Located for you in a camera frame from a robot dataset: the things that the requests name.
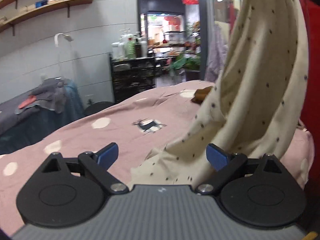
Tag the red cloth on bed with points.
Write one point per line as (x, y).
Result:
(28, 101)

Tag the cream dotted small shirt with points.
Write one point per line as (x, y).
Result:
(256, 103)

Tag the black round stool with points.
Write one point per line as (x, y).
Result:
(97, 107)

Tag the pink polka dot bedsheet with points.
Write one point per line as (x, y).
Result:
(148, 120)

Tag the brown folded garment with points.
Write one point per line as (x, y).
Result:
(200, 95)

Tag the white floor lamp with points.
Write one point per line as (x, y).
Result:
(62, 42)

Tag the black shelving cart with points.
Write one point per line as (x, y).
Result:
(132, 76)

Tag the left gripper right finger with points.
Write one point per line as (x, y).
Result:
(260, 193)

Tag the dark grey massage bed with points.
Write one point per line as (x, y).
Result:
(30, 127)

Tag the bottles on cart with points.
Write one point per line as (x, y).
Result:
(130, 46)

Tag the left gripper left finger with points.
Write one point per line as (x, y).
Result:
(65, 192)

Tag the grey towel on bed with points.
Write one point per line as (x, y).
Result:
(51, 95)

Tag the green potted plant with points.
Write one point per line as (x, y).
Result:
(188, 65)

